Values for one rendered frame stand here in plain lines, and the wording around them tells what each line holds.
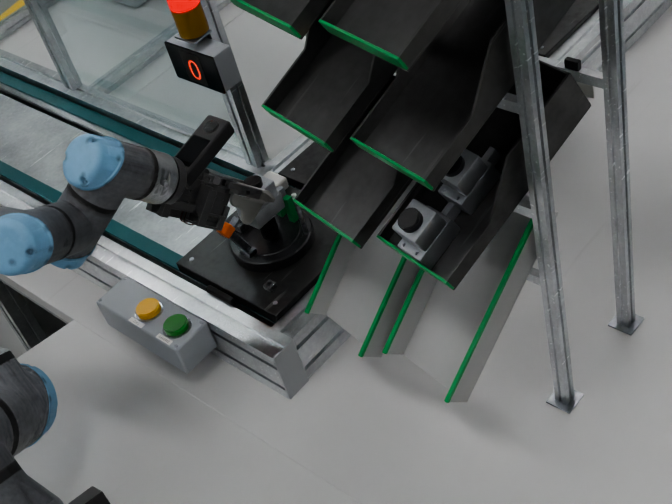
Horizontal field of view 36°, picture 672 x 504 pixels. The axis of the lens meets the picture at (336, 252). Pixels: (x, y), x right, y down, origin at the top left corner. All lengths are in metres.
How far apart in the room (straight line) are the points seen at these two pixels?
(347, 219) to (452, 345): 0.22
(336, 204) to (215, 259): 0.39
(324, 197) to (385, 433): 0.37
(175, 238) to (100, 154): 0.52
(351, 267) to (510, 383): 0.29
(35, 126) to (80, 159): 0.95
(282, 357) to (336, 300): 0.12
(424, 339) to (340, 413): 0.22
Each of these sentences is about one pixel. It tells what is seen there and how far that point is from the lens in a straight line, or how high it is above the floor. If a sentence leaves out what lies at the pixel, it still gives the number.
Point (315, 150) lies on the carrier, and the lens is 1.89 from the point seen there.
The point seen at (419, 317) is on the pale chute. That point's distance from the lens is 1.46.
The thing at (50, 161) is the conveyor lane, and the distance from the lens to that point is 2.23.
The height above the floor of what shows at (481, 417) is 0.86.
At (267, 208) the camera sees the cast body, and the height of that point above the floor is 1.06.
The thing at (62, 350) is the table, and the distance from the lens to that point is 1.89.
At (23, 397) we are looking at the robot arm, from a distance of 1.58.
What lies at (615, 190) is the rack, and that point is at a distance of 1.45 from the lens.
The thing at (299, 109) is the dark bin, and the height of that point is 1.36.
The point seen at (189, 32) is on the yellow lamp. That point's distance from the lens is 1.72.
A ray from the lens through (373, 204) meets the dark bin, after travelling 1.37.
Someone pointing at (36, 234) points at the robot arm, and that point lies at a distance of 1.34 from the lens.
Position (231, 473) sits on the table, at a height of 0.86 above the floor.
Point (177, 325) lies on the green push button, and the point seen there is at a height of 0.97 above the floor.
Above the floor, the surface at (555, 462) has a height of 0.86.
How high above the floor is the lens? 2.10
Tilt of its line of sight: 42 degrees down
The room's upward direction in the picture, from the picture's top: 17 degrees counter-clockwise
